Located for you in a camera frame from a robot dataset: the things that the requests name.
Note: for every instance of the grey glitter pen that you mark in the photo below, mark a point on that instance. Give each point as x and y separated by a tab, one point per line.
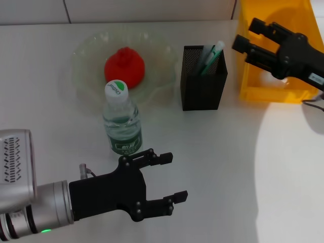
201	60

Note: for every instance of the mint green pen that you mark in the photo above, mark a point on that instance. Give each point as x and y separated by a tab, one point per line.
215	55

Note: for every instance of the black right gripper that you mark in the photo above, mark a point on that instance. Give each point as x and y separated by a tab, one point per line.
301	58

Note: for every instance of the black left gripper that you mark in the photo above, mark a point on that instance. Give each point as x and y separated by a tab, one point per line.
111	192

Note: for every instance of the yellow plastic bin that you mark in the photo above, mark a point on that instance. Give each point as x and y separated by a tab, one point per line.
253	83

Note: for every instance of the clear glass fruit plate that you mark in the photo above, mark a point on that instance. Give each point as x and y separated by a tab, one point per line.
157	50

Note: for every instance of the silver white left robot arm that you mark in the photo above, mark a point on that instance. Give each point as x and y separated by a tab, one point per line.
50	205

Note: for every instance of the green label water bottle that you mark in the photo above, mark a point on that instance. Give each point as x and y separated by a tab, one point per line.
121	119

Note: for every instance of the black mesh pen holder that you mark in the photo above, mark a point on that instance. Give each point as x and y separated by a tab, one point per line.
202	91

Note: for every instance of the red-orange fruit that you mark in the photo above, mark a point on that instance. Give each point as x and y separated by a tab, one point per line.
126	65

